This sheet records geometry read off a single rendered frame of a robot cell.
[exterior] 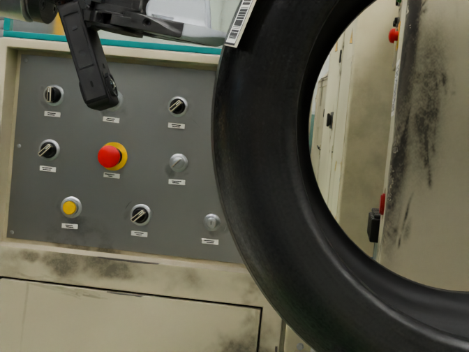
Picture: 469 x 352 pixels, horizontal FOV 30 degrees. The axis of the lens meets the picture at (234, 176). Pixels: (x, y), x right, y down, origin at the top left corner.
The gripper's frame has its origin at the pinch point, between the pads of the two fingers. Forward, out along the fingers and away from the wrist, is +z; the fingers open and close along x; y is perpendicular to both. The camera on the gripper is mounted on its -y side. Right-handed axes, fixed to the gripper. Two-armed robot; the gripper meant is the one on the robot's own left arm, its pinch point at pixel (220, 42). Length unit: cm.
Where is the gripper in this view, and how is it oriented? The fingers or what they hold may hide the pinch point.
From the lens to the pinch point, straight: 91.1
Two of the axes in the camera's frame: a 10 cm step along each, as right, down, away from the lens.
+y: 1.9, -9.8, -0.7
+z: 9.7, 2.0, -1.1
